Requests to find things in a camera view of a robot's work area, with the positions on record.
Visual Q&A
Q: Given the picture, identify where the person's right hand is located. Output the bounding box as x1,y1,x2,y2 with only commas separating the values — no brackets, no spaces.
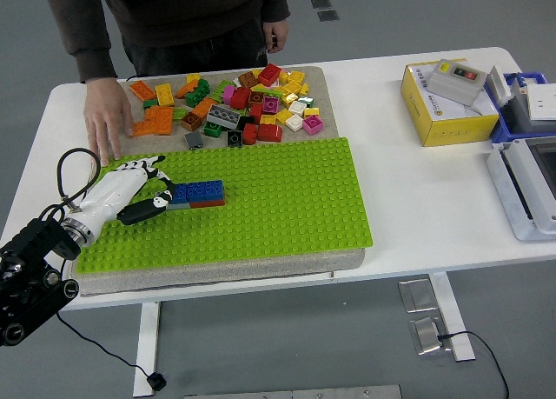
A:
83,76,135,168

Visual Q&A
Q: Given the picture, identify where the person's left hand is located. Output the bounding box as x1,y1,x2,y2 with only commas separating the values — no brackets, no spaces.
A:
261,18,290,55

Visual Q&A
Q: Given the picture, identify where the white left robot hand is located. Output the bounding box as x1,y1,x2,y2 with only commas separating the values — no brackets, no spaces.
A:
76,154,179,245

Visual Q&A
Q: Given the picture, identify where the flat orange toy brick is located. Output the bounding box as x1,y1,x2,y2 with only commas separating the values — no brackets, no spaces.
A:
131,119,158,138

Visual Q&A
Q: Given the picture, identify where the dark green toy brick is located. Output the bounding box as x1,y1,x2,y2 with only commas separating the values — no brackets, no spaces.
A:
185,78,211,109

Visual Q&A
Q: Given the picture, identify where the large blue toy brick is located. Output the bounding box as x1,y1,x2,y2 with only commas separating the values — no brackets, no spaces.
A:
185,180,225,202

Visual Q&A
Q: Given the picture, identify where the long grey toy brick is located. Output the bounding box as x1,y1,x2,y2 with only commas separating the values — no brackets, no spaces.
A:
206,104,242,130

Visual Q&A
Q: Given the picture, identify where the flat red-brown toy brick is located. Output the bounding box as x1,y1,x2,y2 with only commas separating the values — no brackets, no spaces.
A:
189,197,227,209

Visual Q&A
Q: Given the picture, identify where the green studded baseplate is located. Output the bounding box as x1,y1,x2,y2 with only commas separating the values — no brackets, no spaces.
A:
76,136,374,275

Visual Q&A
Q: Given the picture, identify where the grey-brown foam mat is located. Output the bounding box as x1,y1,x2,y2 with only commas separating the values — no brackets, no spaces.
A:
69,65,366,296

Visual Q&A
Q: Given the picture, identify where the white table leg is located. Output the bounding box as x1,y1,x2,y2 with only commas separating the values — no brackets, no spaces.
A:
427,271,477,363
132,301,162,398

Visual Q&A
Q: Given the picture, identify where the yellow cardboard box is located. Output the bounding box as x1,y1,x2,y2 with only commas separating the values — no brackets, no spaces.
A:
400,62,500,148

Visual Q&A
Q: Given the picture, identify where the small white plastic box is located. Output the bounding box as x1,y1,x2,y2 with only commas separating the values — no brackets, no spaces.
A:
485,64,514,109

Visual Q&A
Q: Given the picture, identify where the blue plastic bin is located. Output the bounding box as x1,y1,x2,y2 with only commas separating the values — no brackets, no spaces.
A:
489,70,556,146

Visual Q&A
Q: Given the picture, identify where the grey electrical module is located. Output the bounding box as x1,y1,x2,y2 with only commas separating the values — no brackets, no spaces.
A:
506,73,534,110

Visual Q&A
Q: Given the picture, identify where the metal floor strip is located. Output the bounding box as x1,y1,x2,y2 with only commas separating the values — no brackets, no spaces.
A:
184,384,403,399

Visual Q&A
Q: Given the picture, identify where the metal floor plate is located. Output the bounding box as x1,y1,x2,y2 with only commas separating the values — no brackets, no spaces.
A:
398,278,438,315
407,315,451,356

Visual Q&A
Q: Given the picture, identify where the grey push-button switch box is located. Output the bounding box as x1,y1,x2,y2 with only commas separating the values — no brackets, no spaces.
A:
427,58,487,107

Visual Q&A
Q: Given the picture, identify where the black plug with cord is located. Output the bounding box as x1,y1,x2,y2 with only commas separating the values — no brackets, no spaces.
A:
56,311,168,391

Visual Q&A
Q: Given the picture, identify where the white wall socket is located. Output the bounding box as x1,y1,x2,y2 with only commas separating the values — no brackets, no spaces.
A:
526,83,556,122

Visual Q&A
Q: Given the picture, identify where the large white enclosure box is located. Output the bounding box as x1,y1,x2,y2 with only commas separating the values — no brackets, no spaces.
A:
485,136,556,243

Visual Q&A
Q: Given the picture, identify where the black floor cable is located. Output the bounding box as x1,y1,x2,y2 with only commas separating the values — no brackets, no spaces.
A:
436,330,510,399

